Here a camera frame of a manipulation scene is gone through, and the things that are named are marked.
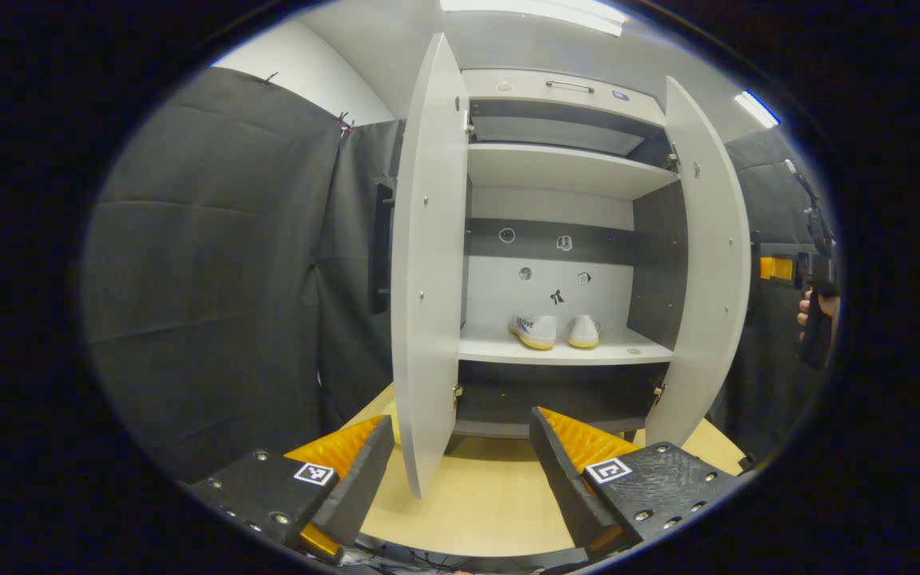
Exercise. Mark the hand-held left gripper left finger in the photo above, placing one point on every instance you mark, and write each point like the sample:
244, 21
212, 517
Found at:
362, 479

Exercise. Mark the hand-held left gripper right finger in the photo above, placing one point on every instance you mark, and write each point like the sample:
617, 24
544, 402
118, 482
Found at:
564, 479

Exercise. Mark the white striped shoe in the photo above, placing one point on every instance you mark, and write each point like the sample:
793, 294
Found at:
536, 329
584, 329

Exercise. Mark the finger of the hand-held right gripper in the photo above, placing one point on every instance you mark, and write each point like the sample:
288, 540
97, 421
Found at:
775, 268

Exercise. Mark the grey cabinet door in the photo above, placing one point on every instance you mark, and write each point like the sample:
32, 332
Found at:
428, 279
707, 263

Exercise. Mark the ceiling light panel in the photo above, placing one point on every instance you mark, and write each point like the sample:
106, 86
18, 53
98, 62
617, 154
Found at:
532, 12
755, 108

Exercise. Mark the grey shoe cabinet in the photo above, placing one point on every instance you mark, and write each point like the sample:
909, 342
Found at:
564, 168

